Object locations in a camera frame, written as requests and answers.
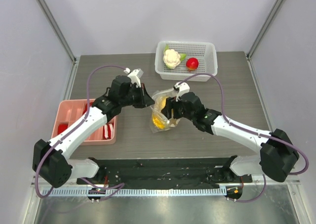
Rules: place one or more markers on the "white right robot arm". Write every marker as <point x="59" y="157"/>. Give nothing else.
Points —
<point x="275" y="156"/>

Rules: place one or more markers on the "white fake cauliflower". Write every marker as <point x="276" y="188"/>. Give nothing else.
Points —
<point x="172" y="58"/>

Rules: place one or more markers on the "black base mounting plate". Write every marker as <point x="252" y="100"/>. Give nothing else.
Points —
<point x="164" y="174"/>

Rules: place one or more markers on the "pink compartment tray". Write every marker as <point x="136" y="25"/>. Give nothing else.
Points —
<point x="70" y="111"/>

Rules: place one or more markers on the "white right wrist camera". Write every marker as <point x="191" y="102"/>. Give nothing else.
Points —
<point x="180" y="89"/>

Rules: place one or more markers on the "clear zip top bag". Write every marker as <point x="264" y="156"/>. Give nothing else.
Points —
<point x="173" y="122"/>

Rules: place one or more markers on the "red fake pomegranate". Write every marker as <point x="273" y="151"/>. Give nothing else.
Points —
<point x="192" y="64"/>

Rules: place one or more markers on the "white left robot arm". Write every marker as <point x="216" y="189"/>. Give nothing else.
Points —
<point x="51" y="159"/>

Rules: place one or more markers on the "yellow fake bananas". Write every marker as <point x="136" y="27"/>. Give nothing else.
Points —
<point x="160" y="122"/>

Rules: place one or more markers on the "white slotted cable duct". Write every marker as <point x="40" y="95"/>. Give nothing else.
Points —
<point x="89" y="192"/>

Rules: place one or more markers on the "red cloth lower left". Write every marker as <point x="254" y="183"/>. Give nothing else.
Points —
<point x="62" y="127"/>

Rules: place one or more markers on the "white perforated plastic basket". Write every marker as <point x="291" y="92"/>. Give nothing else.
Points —
<point x="204" y="52"/>

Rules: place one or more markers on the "red white striped cloth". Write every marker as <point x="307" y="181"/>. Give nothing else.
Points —
<point x="108" y="131"/>

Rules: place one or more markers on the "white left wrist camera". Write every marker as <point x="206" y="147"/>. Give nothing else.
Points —
<point x="134" y="75"/>

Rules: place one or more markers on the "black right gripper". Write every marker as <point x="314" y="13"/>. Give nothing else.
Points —
<point x="175" y="109"/>

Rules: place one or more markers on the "yellow fake lemon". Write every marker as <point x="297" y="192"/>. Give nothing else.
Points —
<point x="160" y="102"/>

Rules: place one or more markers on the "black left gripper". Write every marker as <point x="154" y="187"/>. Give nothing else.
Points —
<point x="145" y="99"/>

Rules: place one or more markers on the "red cloth upper compartment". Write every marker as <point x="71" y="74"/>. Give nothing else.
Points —
<point x="86" y="107"/>

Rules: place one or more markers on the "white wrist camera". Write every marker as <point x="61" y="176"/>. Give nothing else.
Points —
<point x="180" y="89"/>
<point x="134" y="75"/>

